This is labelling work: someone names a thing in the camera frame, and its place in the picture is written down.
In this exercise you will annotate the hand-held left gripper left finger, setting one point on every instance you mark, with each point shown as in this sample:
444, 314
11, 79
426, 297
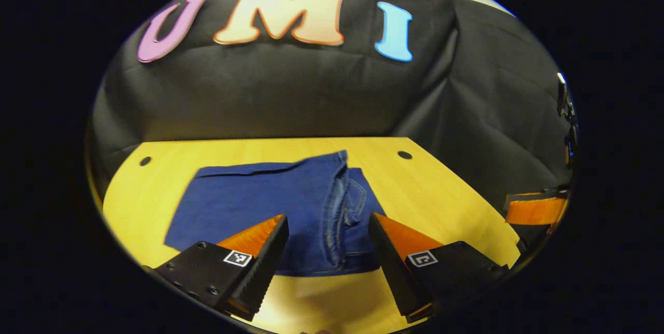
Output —
264, 266

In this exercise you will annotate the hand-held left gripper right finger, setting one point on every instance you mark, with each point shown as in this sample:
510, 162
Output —
389, 266

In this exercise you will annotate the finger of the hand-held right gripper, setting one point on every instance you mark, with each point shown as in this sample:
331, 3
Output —
534, 210

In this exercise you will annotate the blue jeans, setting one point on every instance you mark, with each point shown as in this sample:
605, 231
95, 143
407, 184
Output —
259, 204

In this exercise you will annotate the black backdrop cloth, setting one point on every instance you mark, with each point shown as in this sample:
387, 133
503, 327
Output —
311, 90

